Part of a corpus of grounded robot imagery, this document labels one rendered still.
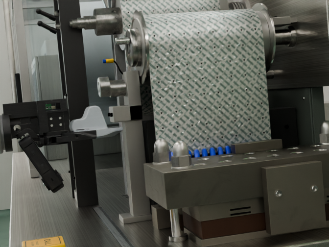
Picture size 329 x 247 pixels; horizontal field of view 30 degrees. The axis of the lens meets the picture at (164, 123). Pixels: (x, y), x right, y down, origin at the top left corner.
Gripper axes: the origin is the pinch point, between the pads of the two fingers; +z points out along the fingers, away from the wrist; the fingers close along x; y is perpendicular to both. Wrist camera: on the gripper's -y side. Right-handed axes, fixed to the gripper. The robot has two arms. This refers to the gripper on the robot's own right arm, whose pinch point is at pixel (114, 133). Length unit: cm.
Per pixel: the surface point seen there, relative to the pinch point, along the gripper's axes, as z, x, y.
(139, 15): 7.4, 2.0, 22.0
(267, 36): 32.5, 0.2, 16.1
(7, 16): -16, 539, 110
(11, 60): -15, 540, 65
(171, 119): 11.3, 0.0, 1.5
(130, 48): 5.4, 4.2, 16.0
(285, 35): 38.5, 4.3, 16.6
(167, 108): 10.6, -0.1, 3.7
